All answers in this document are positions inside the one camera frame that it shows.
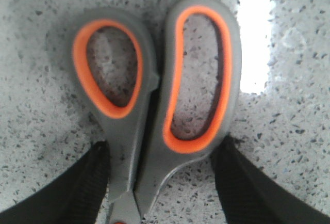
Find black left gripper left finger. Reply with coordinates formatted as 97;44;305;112
1;141;110;223

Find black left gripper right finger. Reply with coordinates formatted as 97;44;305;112
215;136;329;223

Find grey orange scissors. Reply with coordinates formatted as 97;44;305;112
71;0;241;223

